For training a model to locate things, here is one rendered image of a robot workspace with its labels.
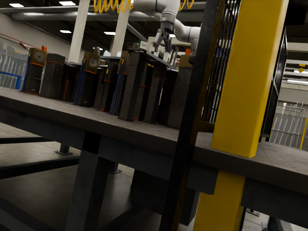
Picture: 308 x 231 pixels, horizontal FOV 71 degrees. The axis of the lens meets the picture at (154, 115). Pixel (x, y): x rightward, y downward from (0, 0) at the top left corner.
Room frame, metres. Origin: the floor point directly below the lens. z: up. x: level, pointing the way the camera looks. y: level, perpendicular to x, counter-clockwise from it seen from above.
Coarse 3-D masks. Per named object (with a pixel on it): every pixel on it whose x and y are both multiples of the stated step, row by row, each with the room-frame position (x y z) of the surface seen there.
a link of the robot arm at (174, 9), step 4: (156, 0) 1.28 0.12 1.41; (160, 0) 1.28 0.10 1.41; (164, 0) 1.27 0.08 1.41; (168, 0) 1.27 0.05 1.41; (172, 0) 1.26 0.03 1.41; (176, 0) 1.27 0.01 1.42; (156, 4) 1.29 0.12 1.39; (160, 4) 1.28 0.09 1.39; (164, 4) 1.27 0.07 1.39; (168, 4) 1.27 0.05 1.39; (172, 4) 1.27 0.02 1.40; (176, 4) 1.28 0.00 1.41; (156, 8) 1.31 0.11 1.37; (160, 8) 1.29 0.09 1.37; (164, 8) 1.28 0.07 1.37; (168, 8) 1.27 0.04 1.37; (172, 8) 1.27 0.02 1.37; (176, 8) 1.28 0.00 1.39; (160, 12) 1.32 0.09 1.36; (172, 12) 1.28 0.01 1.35; (176, 12) 1.30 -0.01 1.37
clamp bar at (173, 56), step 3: (174, 45) 1.42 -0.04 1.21; (174, 48) 1.42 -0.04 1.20; (177, 48) 1.44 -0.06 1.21; (171, 51) 1.45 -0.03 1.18; (174, 51) 1.46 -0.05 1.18; (177, 51) 1.45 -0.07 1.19; (171, 54) 1.45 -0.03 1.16; (174, 54) 1.45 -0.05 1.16; (171, 57) 1.45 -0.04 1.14; (174, 57) 1.43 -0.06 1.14; (171, 60) 1.45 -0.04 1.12; (174, 60) 1.44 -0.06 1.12; (168, 63) 1.44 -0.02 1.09; (171, 63) 1.44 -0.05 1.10; (174, 63) 1.44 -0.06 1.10
